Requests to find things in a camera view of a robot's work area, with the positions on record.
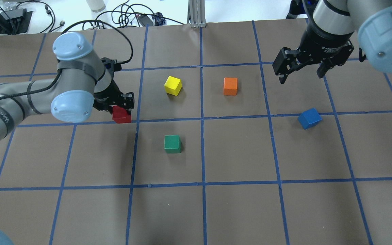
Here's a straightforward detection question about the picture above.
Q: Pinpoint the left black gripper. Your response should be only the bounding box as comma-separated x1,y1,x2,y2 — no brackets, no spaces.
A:
93,80,135,112

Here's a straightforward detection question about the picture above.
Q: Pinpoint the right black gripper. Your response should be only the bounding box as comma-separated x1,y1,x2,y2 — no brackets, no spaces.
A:
272,30,354,85

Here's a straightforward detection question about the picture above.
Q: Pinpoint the red block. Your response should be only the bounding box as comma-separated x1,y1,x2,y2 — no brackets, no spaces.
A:
112,105,132,124

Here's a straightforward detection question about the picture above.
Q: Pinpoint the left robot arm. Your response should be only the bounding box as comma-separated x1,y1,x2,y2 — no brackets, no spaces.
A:
0,32,135,141

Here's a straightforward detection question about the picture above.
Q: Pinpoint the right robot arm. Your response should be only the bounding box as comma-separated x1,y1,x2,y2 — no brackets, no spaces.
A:
273,0,392,84

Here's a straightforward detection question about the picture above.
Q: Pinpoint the yellow block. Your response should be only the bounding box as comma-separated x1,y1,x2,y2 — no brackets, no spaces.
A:
164,76,182,96

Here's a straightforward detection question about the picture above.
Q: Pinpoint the blue block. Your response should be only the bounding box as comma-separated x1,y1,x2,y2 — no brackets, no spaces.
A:
298,108,322,130

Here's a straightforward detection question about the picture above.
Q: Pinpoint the green block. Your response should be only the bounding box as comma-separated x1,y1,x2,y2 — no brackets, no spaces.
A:
164,135,181,154

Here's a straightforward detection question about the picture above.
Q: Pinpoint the orange block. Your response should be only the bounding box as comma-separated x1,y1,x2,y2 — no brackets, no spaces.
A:
223,77,238,96

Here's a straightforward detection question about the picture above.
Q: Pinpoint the black power adapter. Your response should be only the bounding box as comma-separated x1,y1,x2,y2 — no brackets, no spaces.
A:
136,14,154,27

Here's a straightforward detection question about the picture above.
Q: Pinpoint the black monitor stand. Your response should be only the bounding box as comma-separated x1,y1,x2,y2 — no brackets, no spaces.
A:
0,9,33,35

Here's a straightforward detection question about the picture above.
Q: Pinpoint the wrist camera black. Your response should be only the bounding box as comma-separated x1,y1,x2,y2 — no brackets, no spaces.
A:
101,57,122,75

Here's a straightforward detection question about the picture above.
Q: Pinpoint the aluminium frame post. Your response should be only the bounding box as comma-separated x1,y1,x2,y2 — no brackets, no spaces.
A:
187,0,207,28

